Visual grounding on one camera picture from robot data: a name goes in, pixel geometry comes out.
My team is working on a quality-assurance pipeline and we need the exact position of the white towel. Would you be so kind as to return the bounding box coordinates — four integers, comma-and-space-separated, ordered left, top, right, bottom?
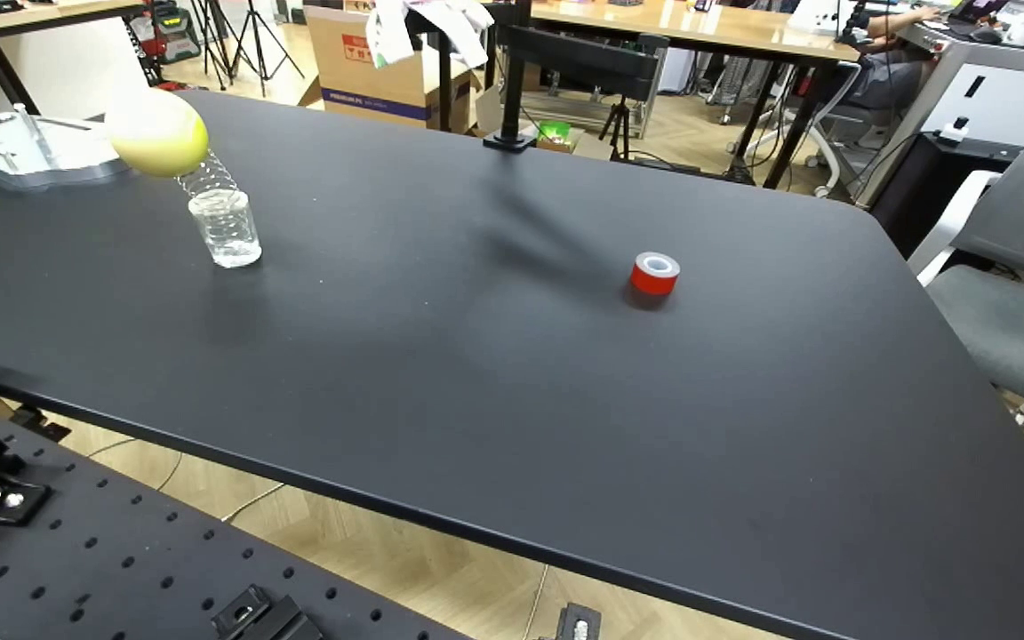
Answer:
362, 0, 498, 75

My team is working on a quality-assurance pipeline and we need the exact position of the small black tripod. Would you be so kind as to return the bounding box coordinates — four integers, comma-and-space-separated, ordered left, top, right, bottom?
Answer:
597, 92, 645, 162

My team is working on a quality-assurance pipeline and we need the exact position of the black photo tripod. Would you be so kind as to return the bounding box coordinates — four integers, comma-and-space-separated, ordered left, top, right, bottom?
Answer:
197, 0, 310, 98

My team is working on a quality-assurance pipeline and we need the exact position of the red tape roll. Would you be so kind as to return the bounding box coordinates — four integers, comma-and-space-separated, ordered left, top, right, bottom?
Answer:
625, 250, 684, 304

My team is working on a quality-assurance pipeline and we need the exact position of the green small object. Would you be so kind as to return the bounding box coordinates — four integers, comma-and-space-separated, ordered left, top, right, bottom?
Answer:
535, 116, 585, 152

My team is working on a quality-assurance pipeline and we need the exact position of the black flat panel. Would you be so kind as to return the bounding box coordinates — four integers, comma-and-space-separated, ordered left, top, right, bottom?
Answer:
504, 21, 674, 105

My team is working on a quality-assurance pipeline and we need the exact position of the brown cardboard box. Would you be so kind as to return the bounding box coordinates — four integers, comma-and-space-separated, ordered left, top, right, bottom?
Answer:
302, 4, 483, 132

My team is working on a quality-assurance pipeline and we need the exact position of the long wooden table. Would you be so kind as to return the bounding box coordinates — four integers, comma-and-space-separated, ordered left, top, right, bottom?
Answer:
528, 0, 869, 193

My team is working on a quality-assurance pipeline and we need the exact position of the yellow round ball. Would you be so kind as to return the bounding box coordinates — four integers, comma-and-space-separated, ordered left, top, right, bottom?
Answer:
105, 88, 214, 180

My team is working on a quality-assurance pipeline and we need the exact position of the black mesh chair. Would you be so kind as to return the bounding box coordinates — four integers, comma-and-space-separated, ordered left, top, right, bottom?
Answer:
803, 49, 932, 201

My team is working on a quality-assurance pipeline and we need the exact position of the black perforated breadboard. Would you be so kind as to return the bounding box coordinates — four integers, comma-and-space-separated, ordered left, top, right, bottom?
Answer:
0, 387, 470, 640

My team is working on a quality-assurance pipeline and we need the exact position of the gray office chair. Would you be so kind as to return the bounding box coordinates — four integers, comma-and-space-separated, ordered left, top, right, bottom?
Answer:
923, 112, 1024, 419

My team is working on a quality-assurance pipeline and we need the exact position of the gray cabinet desk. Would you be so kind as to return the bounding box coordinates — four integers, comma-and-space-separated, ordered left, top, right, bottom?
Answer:
866, 40, 1024, 245

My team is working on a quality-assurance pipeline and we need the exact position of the wooden table with black legs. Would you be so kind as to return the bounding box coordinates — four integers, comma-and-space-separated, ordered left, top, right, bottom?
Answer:
0, 0, 151, 116

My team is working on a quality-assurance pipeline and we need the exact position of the white device on desk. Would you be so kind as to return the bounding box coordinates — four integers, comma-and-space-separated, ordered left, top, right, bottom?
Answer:
994, 0, 1024, 49

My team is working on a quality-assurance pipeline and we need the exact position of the silver metal bracket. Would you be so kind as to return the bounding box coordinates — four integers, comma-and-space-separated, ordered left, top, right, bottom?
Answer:
552, 599, 606, 640

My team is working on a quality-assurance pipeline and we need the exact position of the black mounting bracket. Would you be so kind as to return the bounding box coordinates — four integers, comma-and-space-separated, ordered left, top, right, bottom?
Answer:
209, 579, 334, 640

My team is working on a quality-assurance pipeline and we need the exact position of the clear tray with wire rack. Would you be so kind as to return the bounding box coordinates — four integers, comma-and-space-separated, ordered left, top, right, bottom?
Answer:
0, 101, 127, 196

